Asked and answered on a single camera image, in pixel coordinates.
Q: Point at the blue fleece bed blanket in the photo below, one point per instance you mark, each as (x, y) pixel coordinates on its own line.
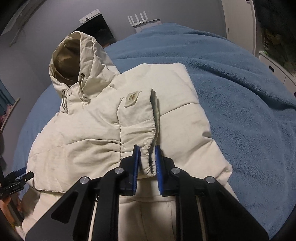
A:
(251, 116)

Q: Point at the white drawer cabinet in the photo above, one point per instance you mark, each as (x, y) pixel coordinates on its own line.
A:
(280, 72)

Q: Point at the cream hooded puffer jacket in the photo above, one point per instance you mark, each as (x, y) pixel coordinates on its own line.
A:
(103, 114)

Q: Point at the white door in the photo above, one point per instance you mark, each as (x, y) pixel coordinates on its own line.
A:
(240, 23)

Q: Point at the wooden shelf with flowers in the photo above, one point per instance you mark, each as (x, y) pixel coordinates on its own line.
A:
(6, 116)

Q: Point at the black wall monitor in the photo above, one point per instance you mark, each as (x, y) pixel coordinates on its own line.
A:
(98, 28)

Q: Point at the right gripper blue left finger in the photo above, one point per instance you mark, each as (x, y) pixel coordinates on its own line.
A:
(130, 165)

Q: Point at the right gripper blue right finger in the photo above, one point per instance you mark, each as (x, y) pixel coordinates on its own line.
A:
(166, 183)

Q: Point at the teal curtain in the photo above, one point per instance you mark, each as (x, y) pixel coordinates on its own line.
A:
(5, 99)

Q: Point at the white wifi router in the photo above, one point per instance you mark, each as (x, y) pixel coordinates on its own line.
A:
(141, 21)

